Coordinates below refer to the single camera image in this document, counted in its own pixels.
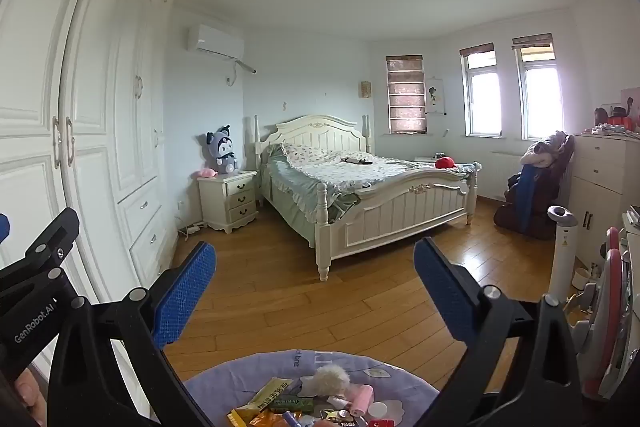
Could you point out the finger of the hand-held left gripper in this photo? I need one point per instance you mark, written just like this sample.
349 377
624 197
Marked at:
3 227
57 232

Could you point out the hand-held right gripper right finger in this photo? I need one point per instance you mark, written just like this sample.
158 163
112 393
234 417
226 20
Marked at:
445 294

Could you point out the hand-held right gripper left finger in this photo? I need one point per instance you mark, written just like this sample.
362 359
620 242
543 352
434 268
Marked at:
185 294

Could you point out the pink roll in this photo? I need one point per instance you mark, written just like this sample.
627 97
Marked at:
361 399

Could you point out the white fluffy ball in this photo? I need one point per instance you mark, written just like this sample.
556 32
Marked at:
325 379

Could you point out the person's left hand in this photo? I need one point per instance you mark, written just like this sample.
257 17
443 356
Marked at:
32 394

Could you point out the white power strip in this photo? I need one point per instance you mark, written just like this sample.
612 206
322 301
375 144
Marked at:
192 228

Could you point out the white wooden bed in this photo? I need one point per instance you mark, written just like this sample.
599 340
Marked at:
390 217

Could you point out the purple printed tablecloth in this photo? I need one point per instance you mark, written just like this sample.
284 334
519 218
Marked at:
225 382

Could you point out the cream nightstand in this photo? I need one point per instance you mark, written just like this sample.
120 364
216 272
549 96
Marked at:
240 202

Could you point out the white standing pole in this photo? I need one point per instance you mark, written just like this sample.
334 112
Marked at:
562 257

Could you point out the small pink plush toy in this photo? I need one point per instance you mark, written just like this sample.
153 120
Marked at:
206 173

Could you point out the blue cloth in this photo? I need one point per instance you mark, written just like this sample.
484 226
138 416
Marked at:
527 197

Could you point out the red cap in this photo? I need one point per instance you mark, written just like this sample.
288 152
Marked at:
444 163

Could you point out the yellow snack packet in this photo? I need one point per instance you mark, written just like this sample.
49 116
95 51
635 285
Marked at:
270 394

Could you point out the white wardrobe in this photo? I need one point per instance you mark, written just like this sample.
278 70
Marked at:
100 107

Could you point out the white radiator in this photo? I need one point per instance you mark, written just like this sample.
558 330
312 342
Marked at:
505 174

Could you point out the dark armchair with clothes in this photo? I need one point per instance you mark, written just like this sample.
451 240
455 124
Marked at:
547 192

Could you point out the purple plush toy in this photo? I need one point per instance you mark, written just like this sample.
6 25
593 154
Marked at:
222 149

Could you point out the orange packet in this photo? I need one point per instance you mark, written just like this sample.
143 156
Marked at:
267 419

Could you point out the green packet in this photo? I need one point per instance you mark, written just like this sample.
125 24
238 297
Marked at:
292 404

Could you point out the black item on bed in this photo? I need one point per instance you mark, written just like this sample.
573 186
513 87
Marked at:
356 161

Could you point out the pink ergonomic chair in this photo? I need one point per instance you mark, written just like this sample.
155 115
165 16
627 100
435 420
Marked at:
612 297

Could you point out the floral green quilt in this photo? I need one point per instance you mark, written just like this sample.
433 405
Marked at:
320 169

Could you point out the cream dresser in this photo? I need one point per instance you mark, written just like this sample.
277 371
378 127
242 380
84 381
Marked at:
595 187

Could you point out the white framed window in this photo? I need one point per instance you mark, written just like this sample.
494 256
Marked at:
482 97
537 97

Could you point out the window with brown blind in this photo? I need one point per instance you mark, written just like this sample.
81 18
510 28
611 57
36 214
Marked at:
406 97

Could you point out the white air conditioner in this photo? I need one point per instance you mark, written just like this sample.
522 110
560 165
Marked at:
215 39

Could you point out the printed picture board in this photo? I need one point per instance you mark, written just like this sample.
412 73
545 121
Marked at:
631 104

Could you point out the wall poster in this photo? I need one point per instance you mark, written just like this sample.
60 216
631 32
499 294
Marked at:
435 97

